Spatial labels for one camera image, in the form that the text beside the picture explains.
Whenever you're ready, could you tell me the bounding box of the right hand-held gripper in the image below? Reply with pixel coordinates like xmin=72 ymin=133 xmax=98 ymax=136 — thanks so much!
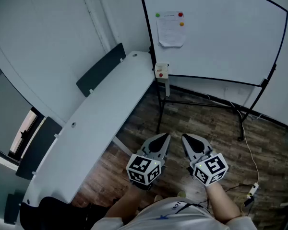
xmin=181 ymin=133 xmax=229 ymax=187

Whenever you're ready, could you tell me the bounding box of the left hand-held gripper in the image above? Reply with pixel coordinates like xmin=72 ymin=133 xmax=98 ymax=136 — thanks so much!
xmin=126 ymin=132 xmax=171 ymax=192

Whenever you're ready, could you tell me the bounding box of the white whiteboard with black stand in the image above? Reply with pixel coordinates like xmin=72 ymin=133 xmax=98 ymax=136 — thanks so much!
xmin=137 ymin=0 xmax=288 ymax=142

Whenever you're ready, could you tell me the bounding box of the person's right forearm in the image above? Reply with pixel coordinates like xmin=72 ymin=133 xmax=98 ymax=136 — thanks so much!
xmin=206 ymin=181 xmax=243 ymax=225

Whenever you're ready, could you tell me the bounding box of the person's left forearm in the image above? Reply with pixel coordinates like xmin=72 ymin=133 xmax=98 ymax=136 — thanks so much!
xmin=103 ymin=184 xmax=150 ymax=225

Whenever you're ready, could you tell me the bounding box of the long white desk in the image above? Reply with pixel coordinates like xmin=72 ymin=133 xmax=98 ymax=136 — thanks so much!
xmin=14 ymin=50 xmax=171 ymax=230

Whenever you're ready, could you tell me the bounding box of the white power strip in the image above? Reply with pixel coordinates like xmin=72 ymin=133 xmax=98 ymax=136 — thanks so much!
xmin=246 ymin=183 xmax=259 ymax=199

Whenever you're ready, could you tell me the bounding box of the person's white shirt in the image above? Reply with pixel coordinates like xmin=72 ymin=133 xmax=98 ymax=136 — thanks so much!
xmin=91 ymin=197 xmax=257 ymax=230

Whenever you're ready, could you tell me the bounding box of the white marker holder box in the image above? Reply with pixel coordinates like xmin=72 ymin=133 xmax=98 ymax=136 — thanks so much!
xmin=154 ymin=62 xmax=170 ymax=79

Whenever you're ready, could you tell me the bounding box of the dark desk divider panel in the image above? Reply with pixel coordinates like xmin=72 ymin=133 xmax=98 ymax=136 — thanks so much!
xmin=15 ymin=116 xmax=63 ymax=181
xmin=3 ymin=193 xmax=21 ymax=226
xmin=76 ymin=42 xmax=127 ymax=98

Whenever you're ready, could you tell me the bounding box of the printed white paper sheet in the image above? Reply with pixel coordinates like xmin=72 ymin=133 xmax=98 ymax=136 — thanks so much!
xmin=155 ymin=11 xmax=187 ymax=48

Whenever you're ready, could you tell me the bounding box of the black office chair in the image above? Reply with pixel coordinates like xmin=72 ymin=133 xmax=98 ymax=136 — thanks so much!
xmin=19 ymin=196 xmax=111 ymax=230

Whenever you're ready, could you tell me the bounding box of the grey roller blind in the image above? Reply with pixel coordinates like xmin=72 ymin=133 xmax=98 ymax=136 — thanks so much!
xmin=0 ymin=73 xmax=34 ymax=156

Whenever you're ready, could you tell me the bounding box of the pale floor cable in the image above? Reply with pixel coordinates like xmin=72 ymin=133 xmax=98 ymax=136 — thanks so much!
xmin=227 ymin=99 xmax=260 ymax=185

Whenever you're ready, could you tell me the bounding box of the window with dark frame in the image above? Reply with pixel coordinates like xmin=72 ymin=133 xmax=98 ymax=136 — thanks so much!
xmin=0 ymin=62 xmax=48 ymax=164

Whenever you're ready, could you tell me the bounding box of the white wall conduit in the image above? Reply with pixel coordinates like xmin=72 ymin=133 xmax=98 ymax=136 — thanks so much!
xmin=79 ymin=0 xmax=117 ymax=54

